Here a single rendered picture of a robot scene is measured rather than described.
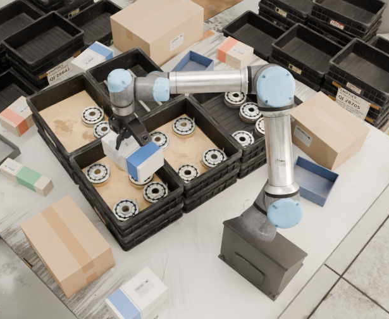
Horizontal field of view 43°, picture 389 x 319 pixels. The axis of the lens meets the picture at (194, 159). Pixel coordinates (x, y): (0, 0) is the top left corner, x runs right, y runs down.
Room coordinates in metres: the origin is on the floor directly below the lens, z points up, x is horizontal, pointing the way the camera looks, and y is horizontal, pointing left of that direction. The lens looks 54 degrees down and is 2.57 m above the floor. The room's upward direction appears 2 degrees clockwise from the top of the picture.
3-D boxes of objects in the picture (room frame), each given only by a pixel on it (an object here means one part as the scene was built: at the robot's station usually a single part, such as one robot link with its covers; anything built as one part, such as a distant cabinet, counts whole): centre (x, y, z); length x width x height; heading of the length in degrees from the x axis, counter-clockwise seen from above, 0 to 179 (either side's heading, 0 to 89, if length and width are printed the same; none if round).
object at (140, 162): (1.11, 0.23, 1.09); 0.20 x 0.12 x 0.09; 49
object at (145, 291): (0.69, 0.19, 0.74); 0.20 x 0.12 x 0.09; 134
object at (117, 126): (1.13, 0.25, 1.25); 0.09 x 0.08 x 0.12; 49
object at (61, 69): (2.21, 0.82, 0.41); 0.31 x 0.02 x 0.16; 139
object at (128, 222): (1.13, 0.27, 0.92); 0.40 x 0.30 x 0.02; 38
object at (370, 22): (2.75, -0.96, 0.37); 0.42 x 0.34 x 0.46; 49
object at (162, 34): (2.18, 0.22, 0.80); 0.40 x 0.30 x 0.20; 138
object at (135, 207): (1.00, 0.26, 0.86); 0.10 x 0.10 x 0.01
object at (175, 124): (1.45, 0.05, 0.86); 0.10 x 0.10 x 0.01
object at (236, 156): (1.32, 0.04, 0.92); 0.40 x 0.30 x 0.02; 38
